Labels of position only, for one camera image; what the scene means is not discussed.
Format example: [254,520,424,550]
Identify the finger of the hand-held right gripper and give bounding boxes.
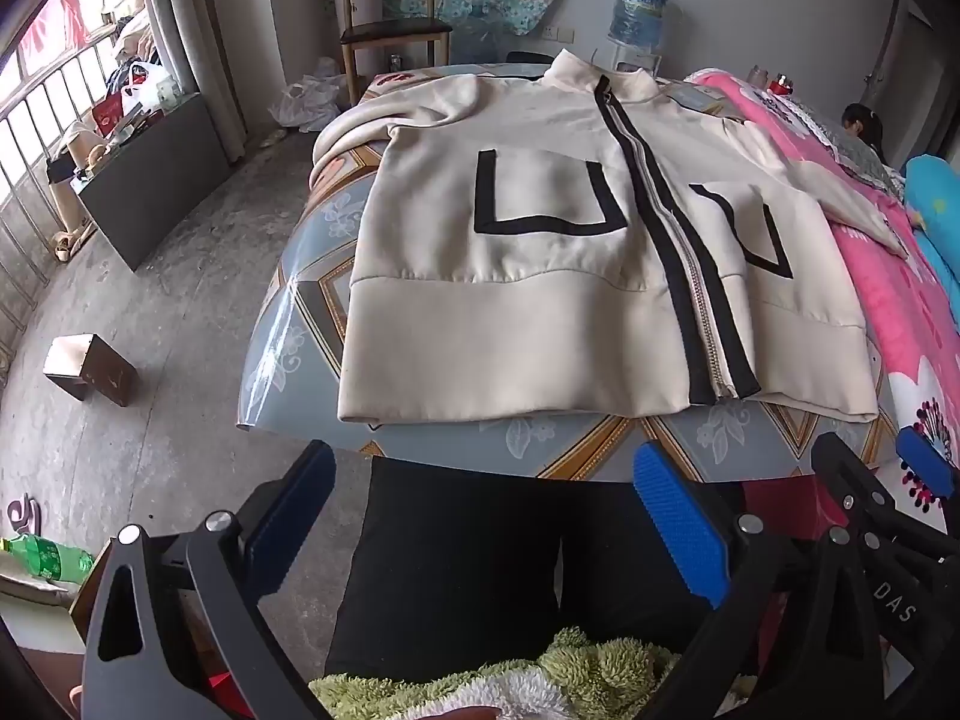
[895,426,960,518]
[811,431,901,533]

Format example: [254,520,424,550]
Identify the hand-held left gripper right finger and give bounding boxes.
[632,441,882,720]

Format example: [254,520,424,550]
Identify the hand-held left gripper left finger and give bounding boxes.
[81,439,338,720]

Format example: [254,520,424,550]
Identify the cream jacket with black trim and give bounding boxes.
[311,47,927,425]

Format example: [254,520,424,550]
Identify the person's black pants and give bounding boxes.
[324,454,751,683]

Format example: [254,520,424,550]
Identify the pink floral blanket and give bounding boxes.
[686,67,960,541]

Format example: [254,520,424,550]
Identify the brown cardboard box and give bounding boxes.
[43,332,140,407]

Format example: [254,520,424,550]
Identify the green plastic bottle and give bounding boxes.
[0,532,97,586]

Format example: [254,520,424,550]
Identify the pink slippers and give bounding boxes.
[0,491,42,533]

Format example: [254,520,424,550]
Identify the grey lace pillow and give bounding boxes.
[772,97,905,200]

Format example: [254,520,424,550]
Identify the dark grey cabinet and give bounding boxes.
[75,94,230,271]

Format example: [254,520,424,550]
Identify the metal window railing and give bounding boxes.
[0,37,128,383]

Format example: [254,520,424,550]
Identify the beige floor stand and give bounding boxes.
[45,120,98,263]

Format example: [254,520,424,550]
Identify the white and red plastic bag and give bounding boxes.
[120,61,185,113]

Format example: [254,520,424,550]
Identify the white water dispenser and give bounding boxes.
[607,45,665,80]

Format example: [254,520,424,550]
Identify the wooden chair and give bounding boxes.
[332,0,455,110]

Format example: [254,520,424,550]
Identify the grey curtain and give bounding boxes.
[142,0,248,162]

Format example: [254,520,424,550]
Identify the blue water jug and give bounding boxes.
[606,0,670,57]

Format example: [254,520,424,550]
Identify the empty clear water jug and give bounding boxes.
[450,4,503,65]

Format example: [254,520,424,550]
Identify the pink hanging cloth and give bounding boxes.
[19,0,95,61]

